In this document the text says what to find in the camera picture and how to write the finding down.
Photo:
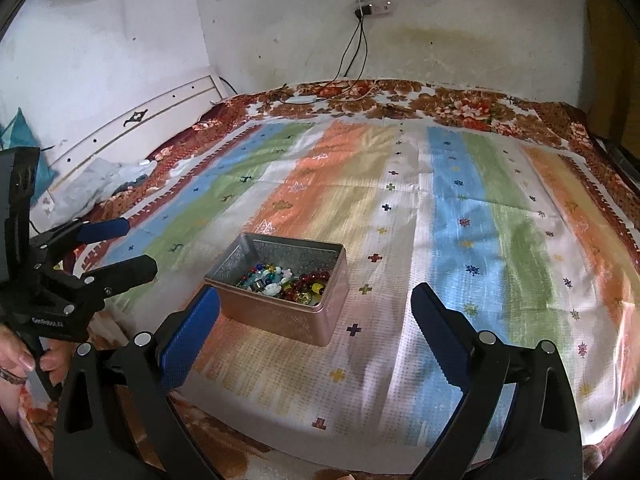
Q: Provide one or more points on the striped colourful blanket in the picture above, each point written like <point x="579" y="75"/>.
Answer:
<point x="504" y="231"/>

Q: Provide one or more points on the grey crumpled cloth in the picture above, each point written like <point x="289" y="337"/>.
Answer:
<point x="97" y="182"/>

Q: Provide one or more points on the white headboard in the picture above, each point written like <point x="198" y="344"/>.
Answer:
<point x="140" y="131"/>

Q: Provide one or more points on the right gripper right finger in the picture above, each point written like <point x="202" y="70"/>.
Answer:
<point x="541" y="436"/>

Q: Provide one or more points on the floral red bed sheet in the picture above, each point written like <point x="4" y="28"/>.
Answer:
<point x="555" y="126"/>

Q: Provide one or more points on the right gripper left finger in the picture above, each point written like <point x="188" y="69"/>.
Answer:
<point x="92" y="438"/>

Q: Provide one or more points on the person's left hand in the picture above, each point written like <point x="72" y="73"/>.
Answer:
<point x="16" y="358"/>

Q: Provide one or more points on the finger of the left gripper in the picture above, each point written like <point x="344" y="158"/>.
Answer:
<point x="119" y="277"/>
<point x="90" y="234"/>

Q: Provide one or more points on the white power strip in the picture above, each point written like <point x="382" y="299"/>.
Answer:
<point x="374" y="8"/>

